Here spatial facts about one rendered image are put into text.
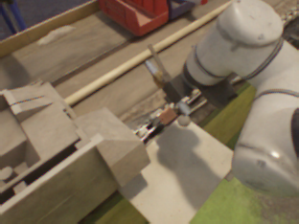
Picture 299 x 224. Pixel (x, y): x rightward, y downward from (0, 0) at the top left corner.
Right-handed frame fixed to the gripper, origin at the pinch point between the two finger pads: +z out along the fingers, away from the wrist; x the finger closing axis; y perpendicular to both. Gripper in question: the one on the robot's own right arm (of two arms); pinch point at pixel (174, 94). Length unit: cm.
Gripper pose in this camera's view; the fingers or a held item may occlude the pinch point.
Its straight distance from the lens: 63.1
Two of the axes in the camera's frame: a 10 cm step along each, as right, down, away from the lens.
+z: -2.6, 3.0, 9.2
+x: -7.5, 5.4, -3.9
